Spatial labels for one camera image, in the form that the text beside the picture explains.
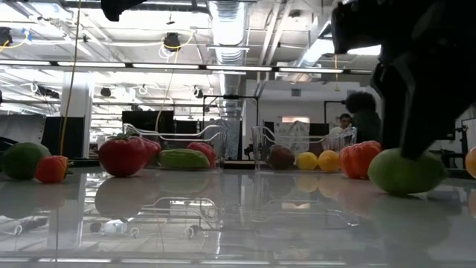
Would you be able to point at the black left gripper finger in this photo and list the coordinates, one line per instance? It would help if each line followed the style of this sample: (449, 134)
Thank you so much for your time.
(117, 7)

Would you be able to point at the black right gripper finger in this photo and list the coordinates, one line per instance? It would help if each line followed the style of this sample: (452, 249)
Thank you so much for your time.
(427, 111)
(390, 111)

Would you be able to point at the orange bell pepper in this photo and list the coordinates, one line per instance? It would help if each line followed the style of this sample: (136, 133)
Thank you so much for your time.
(357, 160)

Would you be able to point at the large green fruit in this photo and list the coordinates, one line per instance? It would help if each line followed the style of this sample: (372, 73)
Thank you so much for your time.
(403, 175)

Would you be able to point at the orange fruit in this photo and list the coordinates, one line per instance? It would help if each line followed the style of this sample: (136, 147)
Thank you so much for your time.
(471, 162)

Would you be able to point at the round yellow citrus fruit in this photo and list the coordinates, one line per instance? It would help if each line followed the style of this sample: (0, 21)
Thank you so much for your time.
(329, 161)

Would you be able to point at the yellow lemon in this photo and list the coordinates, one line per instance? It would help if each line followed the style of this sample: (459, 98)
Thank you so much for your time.
(306, 161)

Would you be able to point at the dark red apple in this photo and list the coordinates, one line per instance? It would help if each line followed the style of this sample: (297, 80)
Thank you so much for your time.
(280, 157)

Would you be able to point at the large red bell pepper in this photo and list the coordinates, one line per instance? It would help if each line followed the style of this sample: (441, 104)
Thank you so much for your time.
(122, 156)

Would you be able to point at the green cucumber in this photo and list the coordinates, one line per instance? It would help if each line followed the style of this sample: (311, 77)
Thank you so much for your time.
(184, 159)

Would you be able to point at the red pointed pepper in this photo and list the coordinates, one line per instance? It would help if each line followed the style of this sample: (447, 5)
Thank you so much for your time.
(204, 150)

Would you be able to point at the green lime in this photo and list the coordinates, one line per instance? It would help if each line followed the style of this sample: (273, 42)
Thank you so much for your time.
(22, 162)

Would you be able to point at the person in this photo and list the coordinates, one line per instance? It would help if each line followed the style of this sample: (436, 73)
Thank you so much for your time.
(366, 115)
(344, 123)

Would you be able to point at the long ceiling light bar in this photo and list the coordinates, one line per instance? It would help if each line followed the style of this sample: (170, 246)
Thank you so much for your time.
(167, 66)

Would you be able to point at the white patterned cloth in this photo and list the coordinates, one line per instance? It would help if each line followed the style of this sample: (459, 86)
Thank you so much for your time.
(294, 132)

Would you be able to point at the clear plastic basket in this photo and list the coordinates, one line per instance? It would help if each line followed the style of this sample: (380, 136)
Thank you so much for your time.
(260, 149)
(219, 149)

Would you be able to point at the black partition panel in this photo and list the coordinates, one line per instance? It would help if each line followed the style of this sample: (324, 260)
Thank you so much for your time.
(67, 137)

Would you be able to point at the white tower fan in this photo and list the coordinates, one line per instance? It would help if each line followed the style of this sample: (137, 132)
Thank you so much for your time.
(230, 139)

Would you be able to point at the black ceiling-mounted camera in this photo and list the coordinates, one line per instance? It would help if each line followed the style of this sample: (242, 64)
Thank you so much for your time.
(172, 41)

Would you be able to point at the silver ventilation duct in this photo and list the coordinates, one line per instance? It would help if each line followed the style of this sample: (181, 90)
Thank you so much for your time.
(227, 37)

